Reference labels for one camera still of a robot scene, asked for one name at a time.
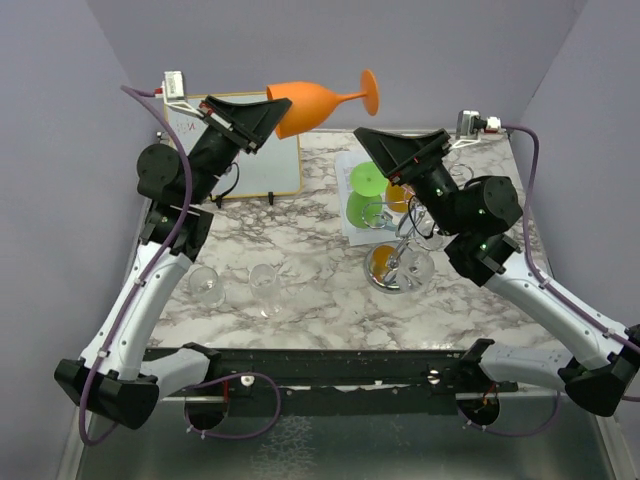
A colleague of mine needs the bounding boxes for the orange plastic wine glass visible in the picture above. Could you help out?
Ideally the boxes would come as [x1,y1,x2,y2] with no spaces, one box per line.
[266,69,380,140]

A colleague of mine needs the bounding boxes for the yellow plastic wine glass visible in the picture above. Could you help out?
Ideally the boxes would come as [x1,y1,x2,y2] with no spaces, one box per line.
[385,182,414,214]

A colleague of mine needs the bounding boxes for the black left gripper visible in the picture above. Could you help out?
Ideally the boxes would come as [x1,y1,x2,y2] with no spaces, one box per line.
[184,94,288,205]

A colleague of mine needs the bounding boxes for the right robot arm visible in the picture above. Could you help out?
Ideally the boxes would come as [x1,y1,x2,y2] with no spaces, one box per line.
[354,127,639,417]

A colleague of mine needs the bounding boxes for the black mounting rail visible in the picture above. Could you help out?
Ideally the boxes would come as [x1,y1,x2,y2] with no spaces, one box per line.
[170,348,517,417]

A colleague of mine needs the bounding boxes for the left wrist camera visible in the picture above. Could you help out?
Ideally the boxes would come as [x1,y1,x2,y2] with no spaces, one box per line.
[162,71,186,103]

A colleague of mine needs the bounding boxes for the yellow framed whiteboard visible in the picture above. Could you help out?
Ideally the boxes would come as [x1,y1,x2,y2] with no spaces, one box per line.
[163,107,303,199]

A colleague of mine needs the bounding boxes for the printed paper sheet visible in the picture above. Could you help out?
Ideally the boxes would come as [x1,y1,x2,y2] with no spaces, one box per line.
[334,151,397,247]

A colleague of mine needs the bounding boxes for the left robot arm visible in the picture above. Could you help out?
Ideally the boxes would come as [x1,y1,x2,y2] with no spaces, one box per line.
[54,96,292,430]

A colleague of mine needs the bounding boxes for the green plastic wine glass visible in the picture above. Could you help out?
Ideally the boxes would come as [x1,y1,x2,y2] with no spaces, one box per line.
[346,161,388,229]

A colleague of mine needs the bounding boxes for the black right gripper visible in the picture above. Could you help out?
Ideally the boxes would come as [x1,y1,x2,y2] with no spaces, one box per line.
[355,127,466,237]

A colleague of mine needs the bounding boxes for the chrome wine glass rack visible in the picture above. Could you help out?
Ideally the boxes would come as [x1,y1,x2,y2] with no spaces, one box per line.
[362,183,444,294]

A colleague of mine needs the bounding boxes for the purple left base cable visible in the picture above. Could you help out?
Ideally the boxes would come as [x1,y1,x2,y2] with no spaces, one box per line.
[183,372,282,441]

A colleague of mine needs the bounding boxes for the clear hung wine glass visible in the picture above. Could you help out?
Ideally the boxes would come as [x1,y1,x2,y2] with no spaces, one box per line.
[396,250,436,293]

